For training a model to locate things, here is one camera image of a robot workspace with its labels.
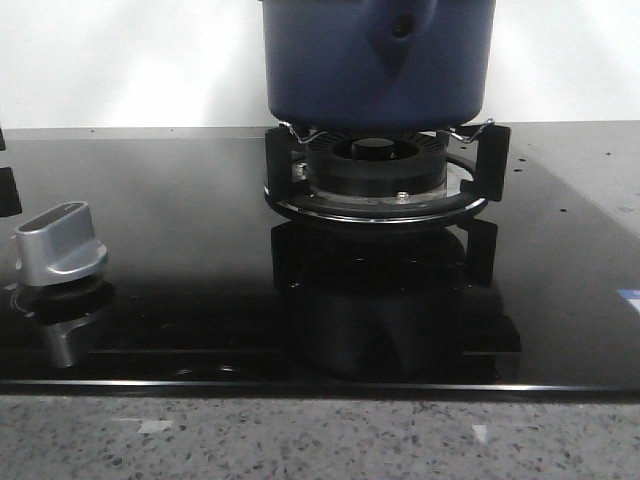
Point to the black pot support grate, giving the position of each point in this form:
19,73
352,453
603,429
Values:
476,161

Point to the black left burner grate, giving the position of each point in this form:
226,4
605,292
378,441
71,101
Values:
10,198

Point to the blue label sticker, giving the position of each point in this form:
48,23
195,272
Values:
632,297

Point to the black glass stove top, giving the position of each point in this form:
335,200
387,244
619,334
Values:
208,292

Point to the silver stove control knob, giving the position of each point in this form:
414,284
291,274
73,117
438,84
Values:
59,246

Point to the blue cooking pot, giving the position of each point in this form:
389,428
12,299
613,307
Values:
376,66

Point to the black gas burner head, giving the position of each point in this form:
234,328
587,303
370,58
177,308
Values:
376,166

